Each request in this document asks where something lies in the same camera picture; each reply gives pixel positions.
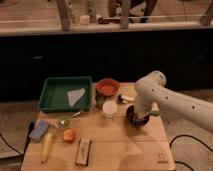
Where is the dark bowl with beans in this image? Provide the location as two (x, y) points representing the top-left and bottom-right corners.
(126, 105), (150, 127)

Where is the green plastic tray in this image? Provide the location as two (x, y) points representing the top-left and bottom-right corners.
(38, 77), (92, 112)

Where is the black cable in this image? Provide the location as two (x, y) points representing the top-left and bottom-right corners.
(169, 134), (213, 171)

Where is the white folded paper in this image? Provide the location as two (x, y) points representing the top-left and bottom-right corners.
(67, 88), (85, 107)

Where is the white paper cup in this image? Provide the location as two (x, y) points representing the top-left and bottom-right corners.
(102, 100), (118, 118)

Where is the small green cup with spoon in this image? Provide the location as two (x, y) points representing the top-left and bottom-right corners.
(55, 112), (80, 130)

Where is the blue sponge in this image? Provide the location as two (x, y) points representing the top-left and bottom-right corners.
(29, 120), (50, 142)

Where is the white cup on shelf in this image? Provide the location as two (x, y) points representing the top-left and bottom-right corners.
(80, 15), (90, 25)

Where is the dark rectangular wooden block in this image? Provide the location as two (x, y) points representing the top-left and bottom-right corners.
(75, 138), (91, 166)

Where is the orange bowl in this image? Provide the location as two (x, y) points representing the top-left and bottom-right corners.
(96, 78), (120, 96)

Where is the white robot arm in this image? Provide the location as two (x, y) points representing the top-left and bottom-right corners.
(134, 71), (213, 134)

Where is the orange fruit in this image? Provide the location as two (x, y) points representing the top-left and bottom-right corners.
(63, 129), (76, 143)

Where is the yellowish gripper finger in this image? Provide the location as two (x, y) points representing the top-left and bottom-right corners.
(138, 113), (149, 122)

